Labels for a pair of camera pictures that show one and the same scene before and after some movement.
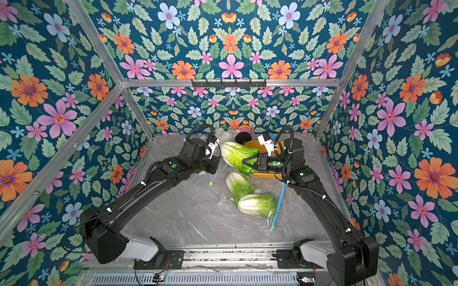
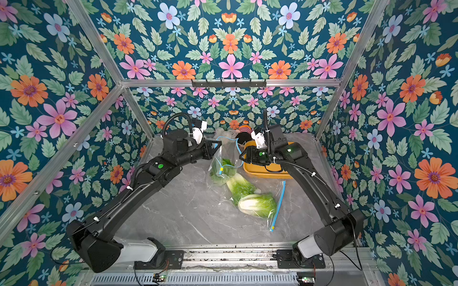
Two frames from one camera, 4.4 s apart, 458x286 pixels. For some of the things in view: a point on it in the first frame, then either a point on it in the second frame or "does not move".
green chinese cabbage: (238, 186) does not move
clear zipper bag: (207, 179) -> (226, 159)
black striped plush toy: (244, 133) does not move
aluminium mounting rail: (208, 260) does not move
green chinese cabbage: (263, 205) does not move
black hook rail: (228, 84) does not move
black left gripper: (214, 162) -> (206, 152)
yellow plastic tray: (262, 149) does not move
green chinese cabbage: (233, 155) -> (222, 170)
